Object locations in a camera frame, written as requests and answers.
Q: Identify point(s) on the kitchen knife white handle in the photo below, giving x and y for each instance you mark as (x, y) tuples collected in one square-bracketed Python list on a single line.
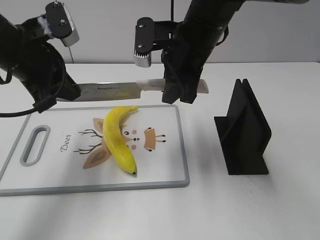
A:
[(113, 91)]

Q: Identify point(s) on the black knife stand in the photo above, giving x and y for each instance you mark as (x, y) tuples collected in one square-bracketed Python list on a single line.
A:
[(244, 132)]

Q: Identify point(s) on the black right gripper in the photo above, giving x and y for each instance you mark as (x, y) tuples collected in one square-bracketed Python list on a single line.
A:
[(190, 43)]

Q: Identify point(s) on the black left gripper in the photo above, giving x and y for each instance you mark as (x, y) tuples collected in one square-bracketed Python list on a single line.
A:
[(40, 67)]

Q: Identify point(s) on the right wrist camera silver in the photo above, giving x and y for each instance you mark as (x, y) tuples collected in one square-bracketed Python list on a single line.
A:
[(151, 36)]

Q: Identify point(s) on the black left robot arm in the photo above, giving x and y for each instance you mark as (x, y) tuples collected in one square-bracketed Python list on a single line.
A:
[(10, 41)]

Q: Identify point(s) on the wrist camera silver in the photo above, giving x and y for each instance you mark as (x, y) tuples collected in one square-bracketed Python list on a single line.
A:
[(151, 36), (57, 23)]

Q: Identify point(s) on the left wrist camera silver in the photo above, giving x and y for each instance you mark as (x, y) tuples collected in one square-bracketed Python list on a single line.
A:
[(57, 23)]

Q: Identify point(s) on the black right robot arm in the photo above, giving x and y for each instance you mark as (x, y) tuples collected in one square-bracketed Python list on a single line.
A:
[(213, 10)]

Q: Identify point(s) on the white cutting board grey rim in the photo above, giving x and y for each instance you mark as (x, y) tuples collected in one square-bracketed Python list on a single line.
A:
[(61, 151)]

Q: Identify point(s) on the yellow plastic banana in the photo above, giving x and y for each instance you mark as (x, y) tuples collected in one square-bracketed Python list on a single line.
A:
[(114, 141)]

